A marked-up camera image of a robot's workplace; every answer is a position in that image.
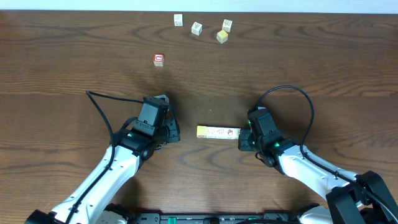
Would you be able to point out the wooden block with lattice top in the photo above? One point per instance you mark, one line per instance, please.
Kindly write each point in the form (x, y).
(227, 25)

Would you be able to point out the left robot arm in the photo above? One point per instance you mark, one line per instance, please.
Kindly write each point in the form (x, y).
(136, 141)

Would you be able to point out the yellow block with ball picture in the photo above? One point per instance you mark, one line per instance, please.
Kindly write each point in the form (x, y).
(201, 131)

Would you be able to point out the yellow letter K block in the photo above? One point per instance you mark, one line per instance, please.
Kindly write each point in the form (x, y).
(231, 133)

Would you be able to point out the red top wooden block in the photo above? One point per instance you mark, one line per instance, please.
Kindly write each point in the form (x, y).
(159, 60)

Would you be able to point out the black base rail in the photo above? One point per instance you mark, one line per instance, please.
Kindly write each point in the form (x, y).
(148, 218)

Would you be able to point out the plain white wooden block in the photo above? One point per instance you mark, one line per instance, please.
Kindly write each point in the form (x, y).
(211, 132)

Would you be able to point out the yellow top wooden block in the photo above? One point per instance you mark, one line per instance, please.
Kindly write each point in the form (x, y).
(222, 36)

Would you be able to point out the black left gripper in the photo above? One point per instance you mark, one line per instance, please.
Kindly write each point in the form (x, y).
(173, 130)

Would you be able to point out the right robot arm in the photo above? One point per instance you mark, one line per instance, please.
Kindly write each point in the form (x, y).
(351, 197)

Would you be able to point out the green edged wooden block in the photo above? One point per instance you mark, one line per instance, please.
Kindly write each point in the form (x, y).
(220, 133)

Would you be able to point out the yellow letter G block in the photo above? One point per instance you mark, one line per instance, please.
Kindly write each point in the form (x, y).
(237, 132)

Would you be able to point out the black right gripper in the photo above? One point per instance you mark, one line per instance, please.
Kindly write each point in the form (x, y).
(243, 145)

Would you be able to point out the wooden block with animal drawing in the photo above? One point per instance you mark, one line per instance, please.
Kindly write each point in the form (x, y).
(178, 20)

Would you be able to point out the wooden block with number three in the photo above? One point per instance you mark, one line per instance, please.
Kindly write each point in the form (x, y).
(196, 28)

